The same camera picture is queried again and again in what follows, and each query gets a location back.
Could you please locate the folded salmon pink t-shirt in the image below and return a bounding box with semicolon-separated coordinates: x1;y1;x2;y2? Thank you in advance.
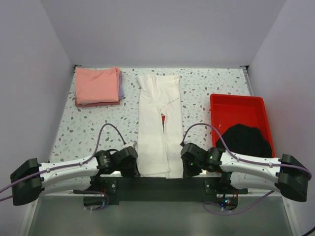
75;67;121;104

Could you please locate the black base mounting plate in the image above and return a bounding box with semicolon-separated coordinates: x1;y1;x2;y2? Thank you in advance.
73;177;248;207

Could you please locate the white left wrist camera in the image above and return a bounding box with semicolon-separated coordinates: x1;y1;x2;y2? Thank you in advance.
123;141;137;148

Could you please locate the white t-shirt red print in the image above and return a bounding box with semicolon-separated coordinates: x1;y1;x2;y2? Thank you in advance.
137;74;183;179

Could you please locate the folded lavender t-shirt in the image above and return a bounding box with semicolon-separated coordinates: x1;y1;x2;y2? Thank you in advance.
119;71;124;100

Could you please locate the folded dusty red t-shirt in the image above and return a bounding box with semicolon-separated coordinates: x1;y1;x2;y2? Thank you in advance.
74;98;120;108

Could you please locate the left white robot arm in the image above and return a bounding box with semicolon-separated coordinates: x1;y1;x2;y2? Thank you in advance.
10;146;138;206

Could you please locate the black t-shirt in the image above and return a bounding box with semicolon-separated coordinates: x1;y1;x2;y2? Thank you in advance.
222;124;273;158

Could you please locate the red plastic bin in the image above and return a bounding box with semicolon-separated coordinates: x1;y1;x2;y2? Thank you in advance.
210;93;276;157

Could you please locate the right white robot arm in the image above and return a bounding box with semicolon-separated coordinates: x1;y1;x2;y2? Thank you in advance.
181;143;312;202

